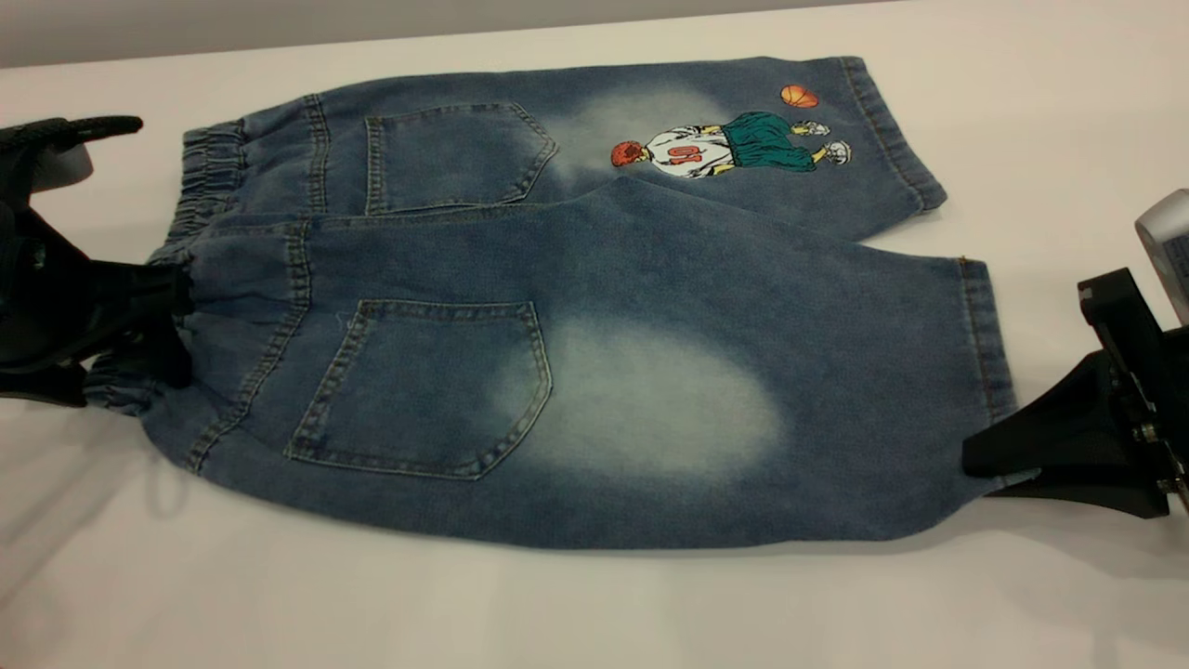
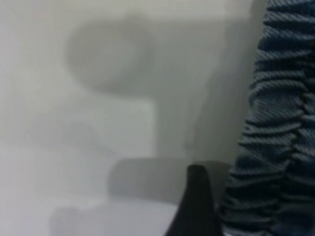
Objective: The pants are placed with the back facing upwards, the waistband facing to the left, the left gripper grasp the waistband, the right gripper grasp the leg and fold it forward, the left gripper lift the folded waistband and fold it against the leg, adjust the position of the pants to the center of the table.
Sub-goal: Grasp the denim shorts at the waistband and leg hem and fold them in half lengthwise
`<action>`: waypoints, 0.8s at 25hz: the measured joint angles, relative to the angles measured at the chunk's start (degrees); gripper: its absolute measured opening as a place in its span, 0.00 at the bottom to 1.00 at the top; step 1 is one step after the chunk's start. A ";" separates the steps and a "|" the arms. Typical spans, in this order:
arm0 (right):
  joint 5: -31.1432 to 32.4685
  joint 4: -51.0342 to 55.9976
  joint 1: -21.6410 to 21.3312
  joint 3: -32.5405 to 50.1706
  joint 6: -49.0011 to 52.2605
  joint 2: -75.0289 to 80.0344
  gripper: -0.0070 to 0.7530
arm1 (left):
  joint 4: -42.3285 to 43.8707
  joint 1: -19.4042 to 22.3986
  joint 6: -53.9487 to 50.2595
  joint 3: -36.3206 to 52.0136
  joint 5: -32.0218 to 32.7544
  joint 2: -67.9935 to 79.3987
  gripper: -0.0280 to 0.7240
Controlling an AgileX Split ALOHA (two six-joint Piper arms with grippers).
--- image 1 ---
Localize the black left camera bracket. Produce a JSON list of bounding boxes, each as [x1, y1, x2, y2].
[[0, 115, 144, 157]]

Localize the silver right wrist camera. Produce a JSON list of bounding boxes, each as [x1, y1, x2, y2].
[[1135, 189, 1189, 326]]

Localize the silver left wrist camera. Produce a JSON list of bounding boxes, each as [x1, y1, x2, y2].
[[31, 142, 95, 194]]

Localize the blue denim shorts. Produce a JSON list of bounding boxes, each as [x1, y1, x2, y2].
[[84, 56, 1041, 551]]

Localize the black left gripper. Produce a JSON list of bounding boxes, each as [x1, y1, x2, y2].
[[0, 200, 196, 407]]

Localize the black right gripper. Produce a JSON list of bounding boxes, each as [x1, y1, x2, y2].
[[961, 268, 1189, 519]]

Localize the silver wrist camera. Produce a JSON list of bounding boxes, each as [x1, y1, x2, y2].
[[1135, 189, 1189, 326], [31, 142, 95, 194]]

